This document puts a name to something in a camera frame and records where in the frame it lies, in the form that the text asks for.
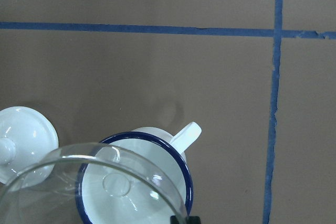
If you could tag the white enamel cup blue rim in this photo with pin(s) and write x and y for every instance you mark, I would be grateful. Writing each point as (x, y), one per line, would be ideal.
(157, 161)

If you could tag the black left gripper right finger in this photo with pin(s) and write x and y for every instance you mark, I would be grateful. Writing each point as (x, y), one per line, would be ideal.
(193, 220)

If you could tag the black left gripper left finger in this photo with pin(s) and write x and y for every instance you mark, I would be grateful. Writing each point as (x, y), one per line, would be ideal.
(175, 220)

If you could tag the white enamel cup lid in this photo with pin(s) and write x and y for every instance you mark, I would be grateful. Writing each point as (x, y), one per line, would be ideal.
(26, 138)

